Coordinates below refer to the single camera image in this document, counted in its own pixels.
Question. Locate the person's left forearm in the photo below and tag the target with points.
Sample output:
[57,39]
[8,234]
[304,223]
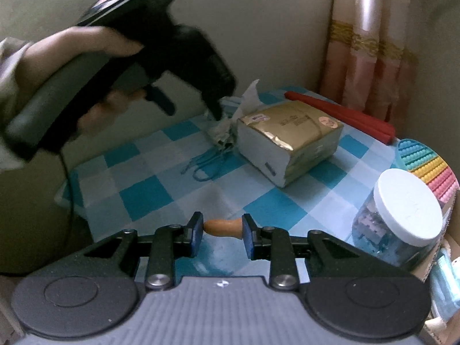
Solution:
[9,79]

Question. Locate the clear jar with white lid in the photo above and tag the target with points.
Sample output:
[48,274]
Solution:
[409,205]

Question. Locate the tan soft toy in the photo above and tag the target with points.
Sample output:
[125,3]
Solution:
[222,228]

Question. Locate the blue checkered tablecloth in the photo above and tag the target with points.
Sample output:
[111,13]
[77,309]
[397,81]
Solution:
[151,194]

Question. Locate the rainbow bubble pop toy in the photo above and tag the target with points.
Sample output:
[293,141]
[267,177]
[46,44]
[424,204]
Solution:
[431,169]

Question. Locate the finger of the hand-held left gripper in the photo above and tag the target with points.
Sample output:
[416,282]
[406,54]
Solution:
[215,106]

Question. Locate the red rolled mat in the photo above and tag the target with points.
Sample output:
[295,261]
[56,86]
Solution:
[341,115]

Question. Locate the pink patterned curtain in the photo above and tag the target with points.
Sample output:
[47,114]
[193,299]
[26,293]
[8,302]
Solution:
[366,61]

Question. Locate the white tissue sheet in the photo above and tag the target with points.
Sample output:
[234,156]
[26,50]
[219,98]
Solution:
[249,97]

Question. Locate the person's left hand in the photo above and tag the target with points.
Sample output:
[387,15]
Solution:
[79,41]

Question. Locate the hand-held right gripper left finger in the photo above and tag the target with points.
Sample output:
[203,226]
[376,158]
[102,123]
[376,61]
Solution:
[197,233]

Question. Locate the gold tissue pack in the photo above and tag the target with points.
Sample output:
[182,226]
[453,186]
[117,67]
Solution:
[287,125]

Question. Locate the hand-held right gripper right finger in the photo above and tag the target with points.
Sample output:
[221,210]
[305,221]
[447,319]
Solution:
[248,237]

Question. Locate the cardboard box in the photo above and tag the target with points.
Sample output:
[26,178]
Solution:
[429,271]

